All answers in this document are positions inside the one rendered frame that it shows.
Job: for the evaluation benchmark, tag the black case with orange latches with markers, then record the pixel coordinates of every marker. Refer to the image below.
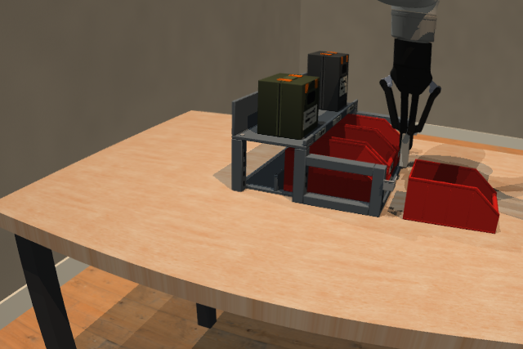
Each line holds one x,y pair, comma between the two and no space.
332,68

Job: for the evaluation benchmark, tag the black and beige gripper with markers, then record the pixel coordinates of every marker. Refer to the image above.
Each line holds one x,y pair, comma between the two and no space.
416,56

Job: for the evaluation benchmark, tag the grey metal shelf rack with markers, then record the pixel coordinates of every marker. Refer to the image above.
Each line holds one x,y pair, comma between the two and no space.
270,176

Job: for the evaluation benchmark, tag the olive green tool case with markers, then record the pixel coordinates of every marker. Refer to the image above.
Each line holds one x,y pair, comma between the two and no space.
288,105

